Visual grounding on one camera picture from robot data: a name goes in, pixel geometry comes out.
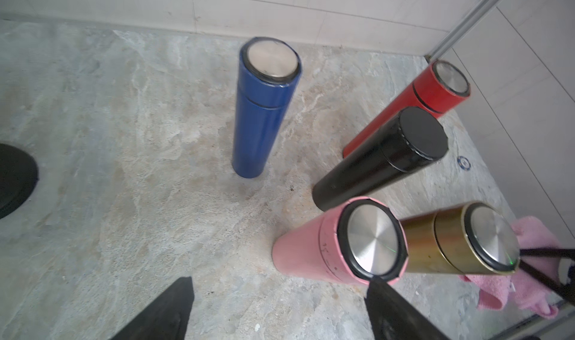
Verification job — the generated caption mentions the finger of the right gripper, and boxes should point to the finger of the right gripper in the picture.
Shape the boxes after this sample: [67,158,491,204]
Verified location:
[519,262,575,306]
[520,248,575,259]

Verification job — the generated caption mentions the black thermos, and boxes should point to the black thermos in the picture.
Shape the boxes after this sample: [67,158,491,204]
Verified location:
[312,107,449,211]

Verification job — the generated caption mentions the pink cloth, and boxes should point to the pink cloth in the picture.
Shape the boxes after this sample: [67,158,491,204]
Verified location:
[459,216,567,319]

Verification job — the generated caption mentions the red thermos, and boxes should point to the red thermos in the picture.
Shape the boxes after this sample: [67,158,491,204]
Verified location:
[342,60,471,157]

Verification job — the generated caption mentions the gold thermos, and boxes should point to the gold thermos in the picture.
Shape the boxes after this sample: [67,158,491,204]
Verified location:
[401,202,520,276]

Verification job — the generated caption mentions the blue thermos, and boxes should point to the blue thermos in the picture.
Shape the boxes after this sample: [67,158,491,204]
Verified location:
[231,37,302,178]

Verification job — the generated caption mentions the pink thermos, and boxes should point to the pink thermos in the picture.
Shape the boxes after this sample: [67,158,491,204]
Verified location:
[272,196,409,286]

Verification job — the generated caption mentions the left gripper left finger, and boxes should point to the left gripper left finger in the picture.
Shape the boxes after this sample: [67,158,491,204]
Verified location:
[112,277,195,340]

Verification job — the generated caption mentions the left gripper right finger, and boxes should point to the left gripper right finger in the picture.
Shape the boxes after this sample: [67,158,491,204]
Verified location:
[365,277,448,340]

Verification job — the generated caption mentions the beige microphone on black stand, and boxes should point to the beige microphone on black stand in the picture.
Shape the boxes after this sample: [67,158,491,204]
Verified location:
[1,143,39,218]

